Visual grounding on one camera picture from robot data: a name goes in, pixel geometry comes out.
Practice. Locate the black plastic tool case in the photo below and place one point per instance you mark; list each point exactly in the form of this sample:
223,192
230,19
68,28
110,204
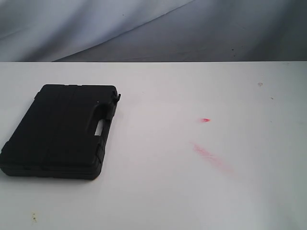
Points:
63,134

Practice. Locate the grey backdrop cloth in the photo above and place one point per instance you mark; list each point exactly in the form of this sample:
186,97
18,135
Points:
152,30

